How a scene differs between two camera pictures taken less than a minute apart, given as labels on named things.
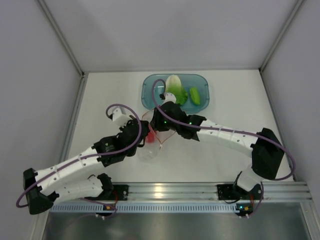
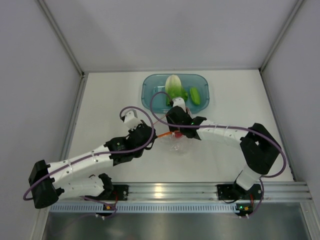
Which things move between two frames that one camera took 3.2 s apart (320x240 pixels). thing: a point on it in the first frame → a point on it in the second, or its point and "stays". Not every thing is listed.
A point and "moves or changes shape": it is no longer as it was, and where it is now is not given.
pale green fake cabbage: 173,86 stays
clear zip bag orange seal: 151,149 → 176,142
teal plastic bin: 201,83 stays
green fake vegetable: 195,95 stays
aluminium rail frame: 293,191 stays
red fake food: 150,138 moves or changes shape
